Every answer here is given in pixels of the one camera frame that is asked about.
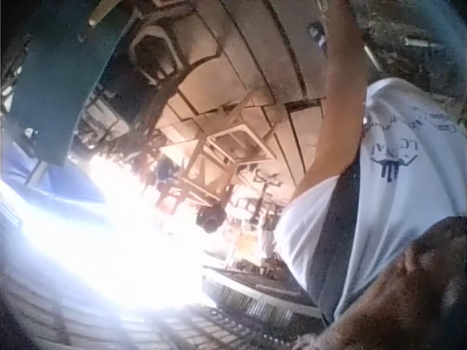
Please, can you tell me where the cluttered rack of frames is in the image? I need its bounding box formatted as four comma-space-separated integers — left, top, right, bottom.
225, 168, 293, 271

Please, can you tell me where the black round object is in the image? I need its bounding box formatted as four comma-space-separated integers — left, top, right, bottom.
196, 204, 227, 234

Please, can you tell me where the ribbed metal grille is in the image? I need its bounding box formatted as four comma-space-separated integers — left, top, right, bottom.
201, 268, 324, 324

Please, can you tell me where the black and white object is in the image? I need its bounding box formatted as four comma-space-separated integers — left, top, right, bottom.
308, 22, 328, 47

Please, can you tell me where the blue sheet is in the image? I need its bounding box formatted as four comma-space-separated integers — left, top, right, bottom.
0, 140, 105, 206

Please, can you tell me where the white stick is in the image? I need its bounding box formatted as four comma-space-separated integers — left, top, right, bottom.
363, 44, 383, 72

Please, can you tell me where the dark green board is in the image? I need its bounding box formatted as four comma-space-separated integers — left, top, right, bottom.
10, 0, 127, 169

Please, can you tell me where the white cylinder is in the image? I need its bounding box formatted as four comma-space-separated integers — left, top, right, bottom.
403, 36, 444, 49

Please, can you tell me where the light wooden chair frame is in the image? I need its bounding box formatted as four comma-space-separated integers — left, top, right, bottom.
177, 95, 290, 205

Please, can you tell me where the dark metal chair frame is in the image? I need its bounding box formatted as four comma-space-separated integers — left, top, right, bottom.
127, 14, 224, 96

